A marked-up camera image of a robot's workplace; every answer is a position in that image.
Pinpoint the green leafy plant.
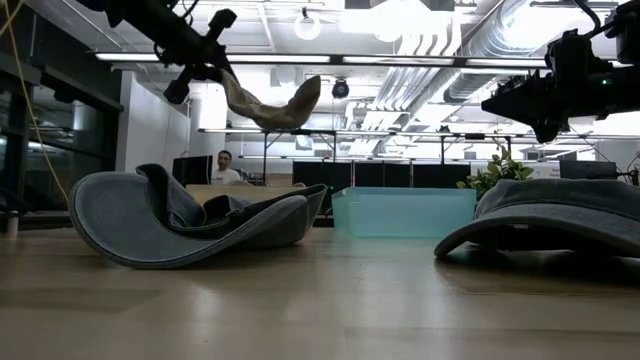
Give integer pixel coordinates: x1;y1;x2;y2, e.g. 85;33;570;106
455;147;535;202

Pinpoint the yellow cable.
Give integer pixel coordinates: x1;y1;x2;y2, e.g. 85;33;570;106
0;0;71;207

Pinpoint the black low partition wall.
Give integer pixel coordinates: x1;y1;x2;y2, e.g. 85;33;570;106
292;161;472;189

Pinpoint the long ceiling light strip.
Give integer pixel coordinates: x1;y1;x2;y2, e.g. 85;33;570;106
93;51;551;70

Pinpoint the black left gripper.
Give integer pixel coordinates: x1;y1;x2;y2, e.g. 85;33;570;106
162;8;239;106

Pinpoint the round ring ceiling light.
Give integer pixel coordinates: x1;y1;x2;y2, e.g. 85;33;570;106
293;8;323;42

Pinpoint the beige baseball cap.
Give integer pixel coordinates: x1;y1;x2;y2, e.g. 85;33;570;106
219;68;322;131

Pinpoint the black computer monitor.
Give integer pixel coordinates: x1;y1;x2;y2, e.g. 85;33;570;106
559;159;619;181
171;155;214;188

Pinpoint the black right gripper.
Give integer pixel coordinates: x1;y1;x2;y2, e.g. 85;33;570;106
481;69;631;145

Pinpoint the blue-grey baseball cap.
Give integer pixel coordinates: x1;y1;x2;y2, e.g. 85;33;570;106
433;177;640;261
68;162;329;270

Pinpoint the teal translucent plastic bin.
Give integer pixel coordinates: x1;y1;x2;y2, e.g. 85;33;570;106
330;186;478;239

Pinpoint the black metal frame stand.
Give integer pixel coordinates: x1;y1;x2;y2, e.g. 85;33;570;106
198;127;337;187

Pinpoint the person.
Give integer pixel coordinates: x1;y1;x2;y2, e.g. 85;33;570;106
210;149;243;187

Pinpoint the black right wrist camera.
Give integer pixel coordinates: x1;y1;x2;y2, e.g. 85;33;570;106
546;29;614;84

